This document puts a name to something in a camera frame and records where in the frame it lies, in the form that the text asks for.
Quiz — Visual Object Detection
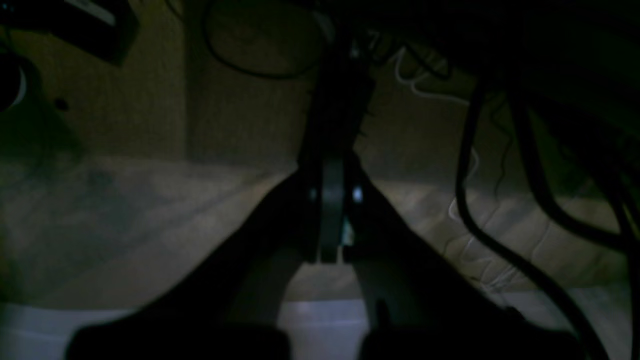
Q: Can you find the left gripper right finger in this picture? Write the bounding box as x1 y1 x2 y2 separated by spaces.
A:
320 157 586 360

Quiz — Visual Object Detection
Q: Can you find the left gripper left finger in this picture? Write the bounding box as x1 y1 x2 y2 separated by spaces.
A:
65 164 319 360

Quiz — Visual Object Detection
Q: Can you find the black cable loop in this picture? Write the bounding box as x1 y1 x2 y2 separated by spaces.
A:
200 0 331 81

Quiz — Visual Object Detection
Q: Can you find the white cable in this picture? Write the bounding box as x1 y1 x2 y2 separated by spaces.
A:
390 47 556 296

